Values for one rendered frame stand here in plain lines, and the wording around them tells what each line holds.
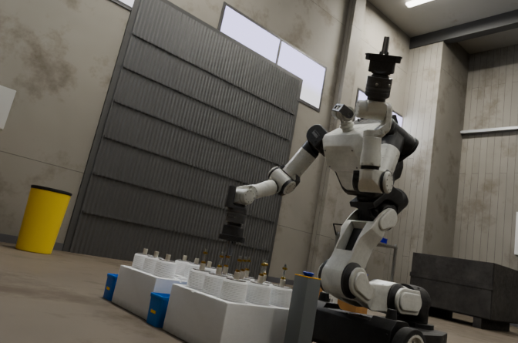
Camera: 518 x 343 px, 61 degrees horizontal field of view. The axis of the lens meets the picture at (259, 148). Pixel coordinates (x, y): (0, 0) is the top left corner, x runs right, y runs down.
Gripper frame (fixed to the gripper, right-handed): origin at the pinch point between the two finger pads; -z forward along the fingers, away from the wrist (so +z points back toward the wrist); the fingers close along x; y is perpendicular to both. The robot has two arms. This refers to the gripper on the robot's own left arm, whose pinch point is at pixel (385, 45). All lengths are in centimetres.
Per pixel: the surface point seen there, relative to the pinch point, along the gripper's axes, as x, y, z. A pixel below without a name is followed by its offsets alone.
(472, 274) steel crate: -97, 442, 274
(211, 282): 44, -30, 93
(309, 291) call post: 8, -23, 88
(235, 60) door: 278, 437, 41
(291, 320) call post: 12, -28, 98
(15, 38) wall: 407, 174, 32
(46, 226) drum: 290, 109, 191
